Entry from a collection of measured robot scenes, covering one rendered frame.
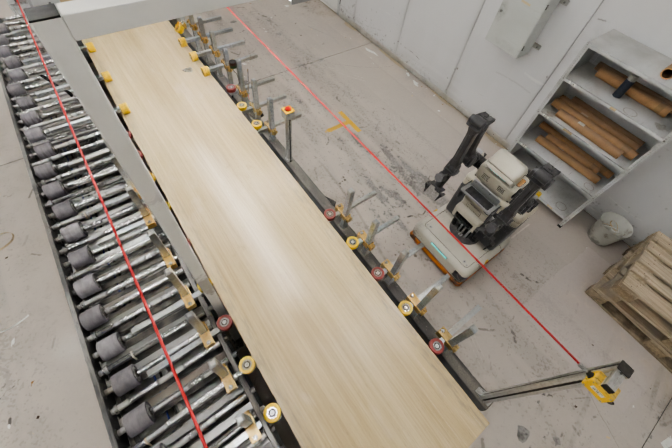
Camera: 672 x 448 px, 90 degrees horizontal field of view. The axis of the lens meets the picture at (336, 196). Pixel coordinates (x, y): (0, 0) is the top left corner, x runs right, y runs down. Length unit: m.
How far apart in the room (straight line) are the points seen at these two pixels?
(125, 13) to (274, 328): 1.57
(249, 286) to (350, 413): 0.83
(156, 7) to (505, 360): 3.12
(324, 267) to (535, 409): 1.98
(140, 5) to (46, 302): 2.95
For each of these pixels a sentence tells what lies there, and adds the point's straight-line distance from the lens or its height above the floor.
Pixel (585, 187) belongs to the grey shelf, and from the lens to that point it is 3.90.
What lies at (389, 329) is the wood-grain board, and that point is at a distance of 2.02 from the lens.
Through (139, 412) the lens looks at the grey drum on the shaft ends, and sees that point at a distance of 2.09.
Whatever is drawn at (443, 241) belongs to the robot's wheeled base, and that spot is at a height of 0.28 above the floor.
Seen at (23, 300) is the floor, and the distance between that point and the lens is 3.63.
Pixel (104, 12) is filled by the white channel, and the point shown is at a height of 2.45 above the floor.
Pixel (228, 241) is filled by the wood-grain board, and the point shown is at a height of 0.90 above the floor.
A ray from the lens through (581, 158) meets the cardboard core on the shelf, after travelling 4.04.
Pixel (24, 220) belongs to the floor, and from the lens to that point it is 4.06.
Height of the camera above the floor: 2.80
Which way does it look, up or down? 54 degrees down
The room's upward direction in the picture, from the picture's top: 9 degrees clockwise
